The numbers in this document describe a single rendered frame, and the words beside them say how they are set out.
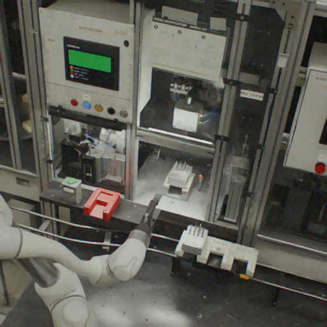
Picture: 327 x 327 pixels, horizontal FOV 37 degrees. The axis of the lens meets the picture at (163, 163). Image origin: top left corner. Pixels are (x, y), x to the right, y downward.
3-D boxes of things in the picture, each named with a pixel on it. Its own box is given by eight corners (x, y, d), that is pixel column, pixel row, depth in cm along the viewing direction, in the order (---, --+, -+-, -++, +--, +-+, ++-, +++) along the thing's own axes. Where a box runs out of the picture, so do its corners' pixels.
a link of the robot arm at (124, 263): (133, 232, 191) (114, 245, 199) (118, 260, 179) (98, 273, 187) (153, 250, 193) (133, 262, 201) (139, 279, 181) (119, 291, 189)
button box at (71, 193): (62, 201, 245) (60, 182, 238) (69, 191, 251) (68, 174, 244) (76, 205, 243) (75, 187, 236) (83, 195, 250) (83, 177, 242)
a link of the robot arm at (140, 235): (147, 241, 192) (151, 231, 197) (125, 235, 194) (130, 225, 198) (145, 257, 197) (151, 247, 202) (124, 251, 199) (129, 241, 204)
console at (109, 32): (44, 107, 228) (34, 9, 200) (71, 81, 250) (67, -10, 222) (128, 127, 219) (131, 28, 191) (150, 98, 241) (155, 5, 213)
